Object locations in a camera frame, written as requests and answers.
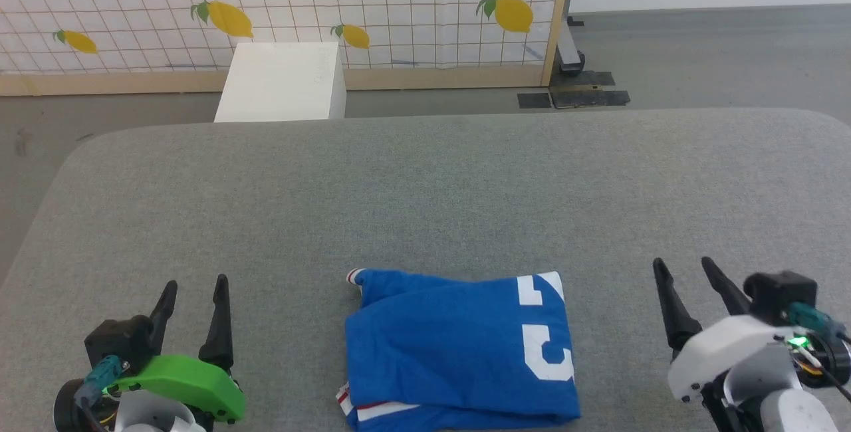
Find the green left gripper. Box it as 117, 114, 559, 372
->
103, 274, 247, 423

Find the grey metal partition foot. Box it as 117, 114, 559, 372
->
557, 0, 586, 75

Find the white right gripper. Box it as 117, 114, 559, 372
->
653, 257, 808, 403

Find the white box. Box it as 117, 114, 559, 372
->
214, 42, 347, 122

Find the large black floor patch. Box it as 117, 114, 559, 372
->
550, 71, 631, 109

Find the blue sports jersey white trim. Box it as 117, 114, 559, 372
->
336, 269, 582, 431

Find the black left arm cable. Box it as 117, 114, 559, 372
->
74, 356, 128, 432

